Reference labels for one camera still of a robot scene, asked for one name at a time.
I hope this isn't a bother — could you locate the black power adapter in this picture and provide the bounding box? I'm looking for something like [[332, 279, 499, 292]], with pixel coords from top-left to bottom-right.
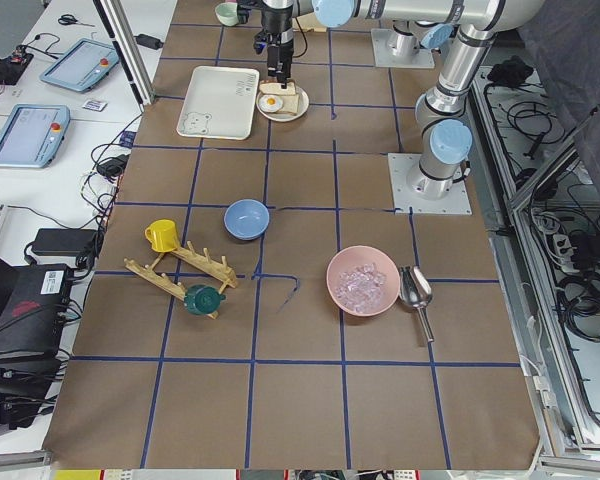
[[24, 228, 96, 270]]

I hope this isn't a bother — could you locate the upper teach pendant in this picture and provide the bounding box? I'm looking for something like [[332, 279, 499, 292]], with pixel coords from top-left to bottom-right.
[[40, 38, 119, 92]]

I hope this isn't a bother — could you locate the bread slice from board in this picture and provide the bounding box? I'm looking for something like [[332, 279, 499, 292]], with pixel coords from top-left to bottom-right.
[[259, 81, 297, 96]]

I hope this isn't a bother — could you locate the cream bear tray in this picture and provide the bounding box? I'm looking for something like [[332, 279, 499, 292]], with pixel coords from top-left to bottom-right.
[[176, 66, 260, 140]]

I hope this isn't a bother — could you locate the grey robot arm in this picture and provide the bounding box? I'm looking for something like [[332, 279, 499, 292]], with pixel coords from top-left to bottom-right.
[[371, 20, 473, 200]]

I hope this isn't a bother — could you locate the metal scoop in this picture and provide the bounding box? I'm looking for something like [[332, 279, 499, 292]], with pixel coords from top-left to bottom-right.
[[398, 265, 434, 343]]

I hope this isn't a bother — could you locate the aluminium frame post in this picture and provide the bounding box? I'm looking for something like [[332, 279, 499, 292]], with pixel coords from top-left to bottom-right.
[[93, 0, 155, 106]]

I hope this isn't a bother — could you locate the bread slice on plate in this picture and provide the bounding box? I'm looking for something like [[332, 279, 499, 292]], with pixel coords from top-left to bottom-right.
[[270, 95, 299, 117]]

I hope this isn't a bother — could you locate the black computer box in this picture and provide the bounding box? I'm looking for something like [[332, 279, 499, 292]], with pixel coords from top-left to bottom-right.
[[0, 258, 73, 363]]

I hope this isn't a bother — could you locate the pink bowl with ice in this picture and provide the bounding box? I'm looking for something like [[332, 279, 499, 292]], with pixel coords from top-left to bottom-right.
[[326, 245, 400, 317]]

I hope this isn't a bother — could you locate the lower teach pendant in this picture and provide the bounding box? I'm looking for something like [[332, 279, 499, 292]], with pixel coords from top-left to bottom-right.
[[0, 104, 71, 169]]

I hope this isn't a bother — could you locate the green bowl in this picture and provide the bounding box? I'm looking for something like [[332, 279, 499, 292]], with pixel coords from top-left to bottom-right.
[[215, 2, 239, 27]]

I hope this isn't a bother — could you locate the yellow cup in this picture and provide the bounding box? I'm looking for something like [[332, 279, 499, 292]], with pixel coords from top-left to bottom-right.
[[144, 219, 180, 253]]

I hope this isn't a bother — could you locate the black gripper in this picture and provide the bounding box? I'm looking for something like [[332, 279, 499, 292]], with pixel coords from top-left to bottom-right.
[[253, 28, 294, 89]]

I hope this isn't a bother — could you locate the wooden cup rack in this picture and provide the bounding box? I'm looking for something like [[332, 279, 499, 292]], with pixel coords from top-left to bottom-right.
[[123, 240, 240, 321]]

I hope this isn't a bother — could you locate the blue bowl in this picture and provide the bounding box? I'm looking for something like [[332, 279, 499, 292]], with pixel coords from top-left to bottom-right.
[[224, 199, 270, 241]]

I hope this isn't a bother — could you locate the fried egg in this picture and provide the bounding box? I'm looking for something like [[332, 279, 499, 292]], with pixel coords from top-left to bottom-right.
[[258, 94, 284, 113]]

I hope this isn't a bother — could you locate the cream round plate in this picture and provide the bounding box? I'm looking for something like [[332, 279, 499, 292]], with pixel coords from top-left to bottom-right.
[[256, 84, 309, 122]]

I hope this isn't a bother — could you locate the dark green cup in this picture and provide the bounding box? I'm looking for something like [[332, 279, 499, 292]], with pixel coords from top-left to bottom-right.
[[184, 284, 226, 318]]

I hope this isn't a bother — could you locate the teach pendant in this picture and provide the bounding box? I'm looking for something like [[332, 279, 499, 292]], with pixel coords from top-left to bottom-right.
[[40, 38, 119, 92], [0, 104, 71, 169]]

